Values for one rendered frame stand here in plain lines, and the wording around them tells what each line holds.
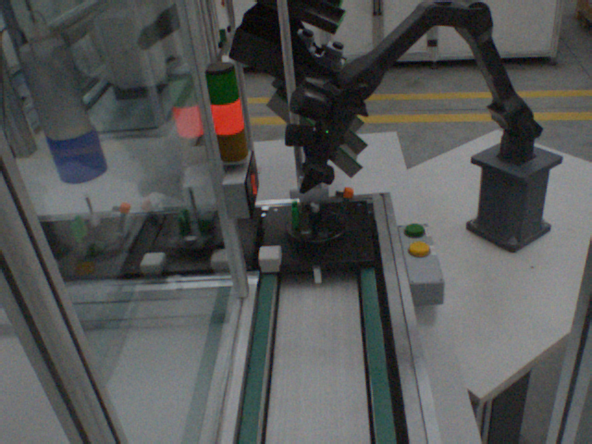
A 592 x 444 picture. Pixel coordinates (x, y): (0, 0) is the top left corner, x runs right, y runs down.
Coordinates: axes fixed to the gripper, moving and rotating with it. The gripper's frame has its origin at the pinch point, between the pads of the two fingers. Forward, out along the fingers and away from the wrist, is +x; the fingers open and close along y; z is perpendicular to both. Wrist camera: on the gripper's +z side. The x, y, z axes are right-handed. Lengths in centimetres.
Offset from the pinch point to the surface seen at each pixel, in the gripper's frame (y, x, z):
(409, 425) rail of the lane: 51, 6, -20
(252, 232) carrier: -0.9, 19.5, 4.7
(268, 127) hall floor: -291, 119, -18
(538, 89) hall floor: -326, 12, -200
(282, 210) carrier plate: -9.8, 16.3, -0.7
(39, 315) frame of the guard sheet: 78, -21, 28
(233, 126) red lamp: 21.1, -13.0, 19.2
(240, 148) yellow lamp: 20.8, -9.6, 16.8
